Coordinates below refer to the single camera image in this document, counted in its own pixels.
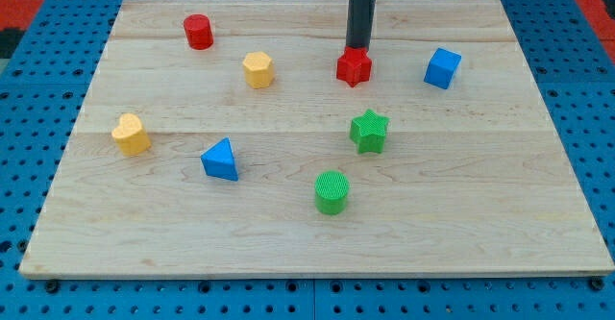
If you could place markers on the yellow hexagon block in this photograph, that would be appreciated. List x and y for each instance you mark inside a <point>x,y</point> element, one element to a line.
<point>259,71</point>

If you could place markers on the green star block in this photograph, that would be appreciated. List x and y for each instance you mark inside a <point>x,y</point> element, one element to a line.
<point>369,131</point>

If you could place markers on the blue triangle block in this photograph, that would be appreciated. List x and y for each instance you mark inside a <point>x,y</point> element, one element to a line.
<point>218,161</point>

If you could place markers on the light wooden board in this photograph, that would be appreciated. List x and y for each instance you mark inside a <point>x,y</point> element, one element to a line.
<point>473,180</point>

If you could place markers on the red cylinder block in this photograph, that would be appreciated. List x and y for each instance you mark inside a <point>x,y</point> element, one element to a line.
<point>197,29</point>

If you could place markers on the red star block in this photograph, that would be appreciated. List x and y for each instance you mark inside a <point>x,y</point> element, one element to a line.
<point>354,66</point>

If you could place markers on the blue cube block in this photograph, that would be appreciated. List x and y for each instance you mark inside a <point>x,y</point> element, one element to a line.
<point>442,68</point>

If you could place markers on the yellow heart block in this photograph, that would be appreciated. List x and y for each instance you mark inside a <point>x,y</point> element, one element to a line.
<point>130,135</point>

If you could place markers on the green cylinder block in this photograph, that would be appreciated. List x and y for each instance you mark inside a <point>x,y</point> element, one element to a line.
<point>331,191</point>

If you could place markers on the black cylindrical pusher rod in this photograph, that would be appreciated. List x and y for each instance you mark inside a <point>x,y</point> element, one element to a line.
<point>359,23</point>

